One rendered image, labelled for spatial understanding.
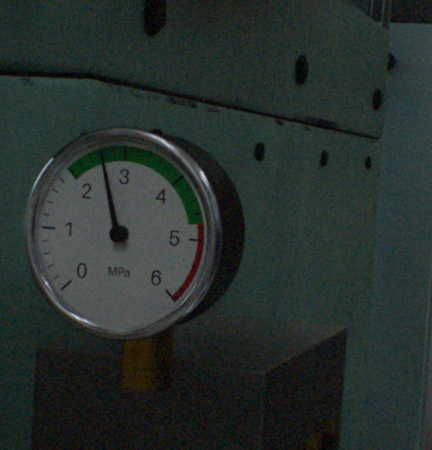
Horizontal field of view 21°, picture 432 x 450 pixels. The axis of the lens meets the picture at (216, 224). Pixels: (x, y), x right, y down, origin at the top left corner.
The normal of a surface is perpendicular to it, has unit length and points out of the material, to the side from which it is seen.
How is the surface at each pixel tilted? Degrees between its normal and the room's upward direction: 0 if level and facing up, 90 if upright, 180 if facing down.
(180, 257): 90
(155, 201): 90
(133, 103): 90
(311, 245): 90
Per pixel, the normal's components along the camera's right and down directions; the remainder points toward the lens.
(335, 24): 0.95, 0.07
